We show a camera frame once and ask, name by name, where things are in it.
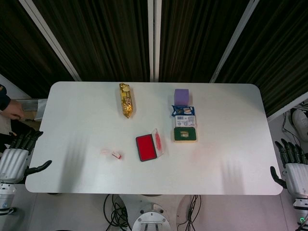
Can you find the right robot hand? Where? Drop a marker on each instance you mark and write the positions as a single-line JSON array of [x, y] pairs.
[[298, 178]]

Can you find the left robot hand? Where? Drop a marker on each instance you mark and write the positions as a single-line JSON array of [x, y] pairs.
[[13, 163]]

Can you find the small red white eraser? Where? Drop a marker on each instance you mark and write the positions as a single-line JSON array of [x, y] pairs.
[[117, 155]]

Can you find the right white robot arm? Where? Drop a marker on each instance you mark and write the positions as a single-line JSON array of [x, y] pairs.
[[300, 211]]

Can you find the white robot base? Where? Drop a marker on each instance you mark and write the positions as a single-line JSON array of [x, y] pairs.
[[150, 219]]

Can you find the bystander person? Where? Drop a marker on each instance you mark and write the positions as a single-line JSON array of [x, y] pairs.
[[13, 109]]

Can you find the white sneaker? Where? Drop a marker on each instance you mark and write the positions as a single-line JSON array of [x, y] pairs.
[[300, 122]]

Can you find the open cardboard box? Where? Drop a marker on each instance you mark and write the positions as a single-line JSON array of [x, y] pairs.
[[36, 106]]

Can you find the dark pleated curtain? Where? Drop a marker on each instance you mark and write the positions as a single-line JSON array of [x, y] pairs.
[[197, 38], [276, 60], [21, 60], [103, 38]]

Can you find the white box with barcode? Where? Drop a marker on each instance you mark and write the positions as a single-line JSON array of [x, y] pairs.
[[185, 121]]

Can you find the green and yellow sponge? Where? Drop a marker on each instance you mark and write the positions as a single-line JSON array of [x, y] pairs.
[[178, 137]]

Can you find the gold snack packet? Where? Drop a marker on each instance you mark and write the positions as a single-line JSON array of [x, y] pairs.
[[126, 101]]

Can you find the blue Oreo cookie packet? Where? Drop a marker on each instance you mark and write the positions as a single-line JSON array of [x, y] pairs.
[[183, 111]]

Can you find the red ink pad case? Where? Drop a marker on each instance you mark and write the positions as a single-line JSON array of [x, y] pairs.
[[146, 148]]

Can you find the purple foam cube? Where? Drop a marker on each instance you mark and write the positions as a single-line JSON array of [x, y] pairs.
[[181, 97]]

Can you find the white frame post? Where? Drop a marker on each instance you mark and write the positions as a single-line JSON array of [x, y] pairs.
[[50, 41], [232, 43], [154, 41]]

